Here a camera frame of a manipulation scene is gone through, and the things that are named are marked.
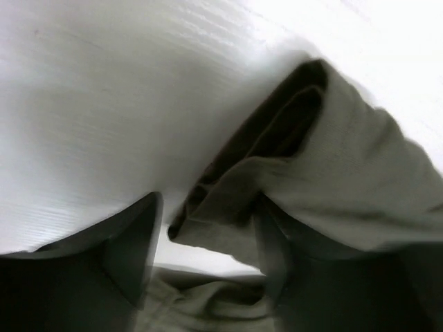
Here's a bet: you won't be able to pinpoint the olive green shorts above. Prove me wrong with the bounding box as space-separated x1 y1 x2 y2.
136 59 442 331

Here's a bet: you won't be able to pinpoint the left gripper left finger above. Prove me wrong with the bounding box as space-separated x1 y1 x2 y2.
1 192 163 331

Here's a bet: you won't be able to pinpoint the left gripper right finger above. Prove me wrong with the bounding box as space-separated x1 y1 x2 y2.
254 196 442 331

